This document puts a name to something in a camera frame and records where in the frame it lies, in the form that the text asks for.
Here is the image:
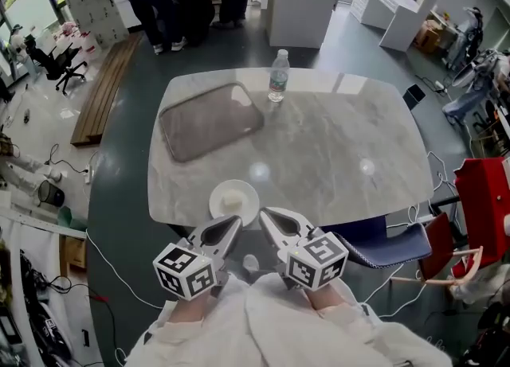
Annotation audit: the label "pale food piece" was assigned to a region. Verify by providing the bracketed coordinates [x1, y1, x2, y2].
[221, 191, 245, 209]

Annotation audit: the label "black square bin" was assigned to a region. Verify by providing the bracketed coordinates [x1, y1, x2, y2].
[402, 84, 426, 111]

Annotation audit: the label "white round plate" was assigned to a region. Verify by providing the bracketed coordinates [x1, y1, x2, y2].
[208, 178, 261, 228]

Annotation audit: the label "clear plastic water bottle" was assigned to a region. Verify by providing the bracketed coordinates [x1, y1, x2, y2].
[267, 49, 290, 103]

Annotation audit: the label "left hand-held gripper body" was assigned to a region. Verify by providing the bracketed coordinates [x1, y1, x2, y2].
[152, 233, 232, 303]

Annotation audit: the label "white plastic bag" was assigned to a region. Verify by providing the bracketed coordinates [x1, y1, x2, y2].
[448, 264, 510, 305]
[0, 154, 63, 195]

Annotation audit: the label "white display cabinet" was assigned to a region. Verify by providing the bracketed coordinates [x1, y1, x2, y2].
[265, 0, 339, 50]

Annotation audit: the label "black office chair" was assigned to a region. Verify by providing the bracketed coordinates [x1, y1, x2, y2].
[25, 37, 88, 96]

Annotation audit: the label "dark blue chair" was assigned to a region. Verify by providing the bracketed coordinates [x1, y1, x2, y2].
[330, 216, 434, 270]

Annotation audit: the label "red cabinet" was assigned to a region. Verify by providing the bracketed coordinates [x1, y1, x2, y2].
[453, 157, 510, 275]

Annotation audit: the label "person's white coat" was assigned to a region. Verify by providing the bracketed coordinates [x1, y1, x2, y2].
[206, 271, 383, 367]

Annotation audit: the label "pink and white packages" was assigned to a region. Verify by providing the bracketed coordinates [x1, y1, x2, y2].
[59, 21, 96, 56]

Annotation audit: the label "black wire waste bin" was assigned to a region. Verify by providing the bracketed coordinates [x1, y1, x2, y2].
[38, 179, 66, 208]

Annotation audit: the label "pile of black cables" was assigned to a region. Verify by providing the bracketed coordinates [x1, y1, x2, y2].
[18, 248, 87, 367]

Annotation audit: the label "white shelf unit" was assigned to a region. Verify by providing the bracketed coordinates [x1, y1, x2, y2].
[350, 0, 455, 52]

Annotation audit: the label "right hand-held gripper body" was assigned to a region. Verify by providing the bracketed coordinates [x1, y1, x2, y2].
[274, 224, 350, 292]

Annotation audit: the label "white metal rack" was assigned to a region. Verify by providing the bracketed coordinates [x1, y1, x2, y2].
[0, 208, 88, 239]

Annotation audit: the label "white marked partition board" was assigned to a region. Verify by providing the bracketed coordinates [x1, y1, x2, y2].
[55, 0, 131, 50]

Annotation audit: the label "wooden slatted bench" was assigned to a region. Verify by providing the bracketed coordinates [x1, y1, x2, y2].
[70, 33, 144, 147]

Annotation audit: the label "light wooden curved frame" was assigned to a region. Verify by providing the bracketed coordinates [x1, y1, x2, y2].
[390, 245, 485, 287]

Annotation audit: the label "person's right forearm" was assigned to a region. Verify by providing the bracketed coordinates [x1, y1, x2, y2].
[304, 279, 453, 367]

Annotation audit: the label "clear grey serving tray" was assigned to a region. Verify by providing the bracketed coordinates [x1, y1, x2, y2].
[158, 81, 266, 164]

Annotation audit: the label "dark red chair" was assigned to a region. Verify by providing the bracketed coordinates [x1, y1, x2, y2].
[418, 212, 455, 281]

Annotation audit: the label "person's left forearm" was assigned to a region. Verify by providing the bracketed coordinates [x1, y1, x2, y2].
[126, 292, 212, 367]

